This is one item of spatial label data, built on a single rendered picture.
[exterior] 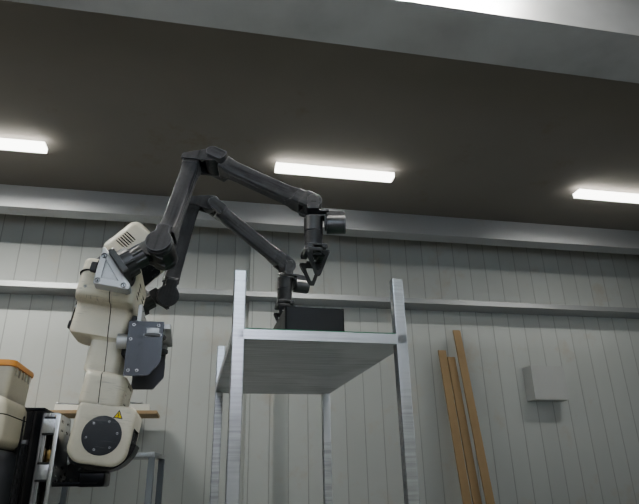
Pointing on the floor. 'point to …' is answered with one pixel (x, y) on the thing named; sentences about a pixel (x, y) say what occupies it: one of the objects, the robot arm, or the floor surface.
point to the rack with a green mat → (306, 382)
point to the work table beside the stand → (146, 478)
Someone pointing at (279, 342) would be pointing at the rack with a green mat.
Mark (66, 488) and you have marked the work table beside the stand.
